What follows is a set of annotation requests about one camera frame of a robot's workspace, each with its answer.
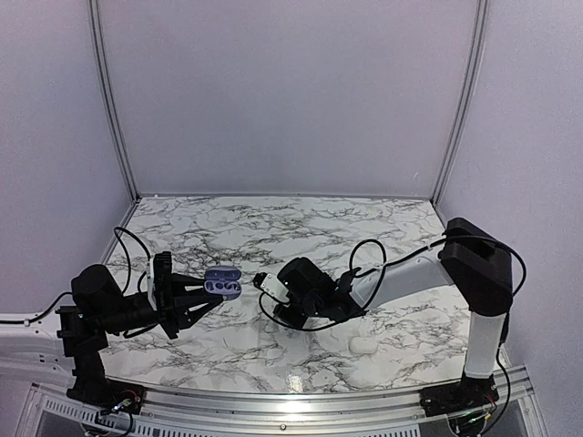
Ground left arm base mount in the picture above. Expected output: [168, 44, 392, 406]
[66, 378, 146, 436]

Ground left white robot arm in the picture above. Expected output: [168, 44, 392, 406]
[1, 251, 240, 405]

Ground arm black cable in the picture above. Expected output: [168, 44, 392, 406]
[258, 229, 527, 332]
[0, 226, 156, 325]

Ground blue earbud charging case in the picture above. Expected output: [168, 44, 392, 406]
[203, 266, 241, 300]

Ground left aluminium corner post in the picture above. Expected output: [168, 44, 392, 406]
[87, 0, 140, 203]

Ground white earbud charging case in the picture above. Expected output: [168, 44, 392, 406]
[348, 337, 378, 355]

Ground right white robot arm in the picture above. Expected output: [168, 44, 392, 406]
[272, 217, 517, 408]

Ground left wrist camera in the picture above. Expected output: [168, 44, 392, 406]
[147, 251, 172, 316]

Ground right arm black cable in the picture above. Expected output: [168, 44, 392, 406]
[258, 229, 527, 332]

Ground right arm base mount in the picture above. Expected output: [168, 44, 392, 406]
[419, 375, 511, 436]

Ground aluminium front rail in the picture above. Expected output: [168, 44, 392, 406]
[15, 367, 547, 436]

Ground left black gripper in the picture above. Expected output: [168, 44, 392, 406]
[99, 273, 222, 340]

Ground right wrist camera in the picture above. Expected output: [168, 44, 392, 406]
[252, 272, 290, 304]

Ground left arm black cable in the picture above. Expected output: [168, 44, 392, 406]
[0, 226, 156, 325]

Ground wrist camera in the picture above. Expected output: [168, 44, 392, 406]
[252, 272, 290, 304]
[147, 251, 172, 316]

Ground purple clip earbud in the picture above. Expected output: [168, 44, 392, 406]
[213, 281, 240, 294]

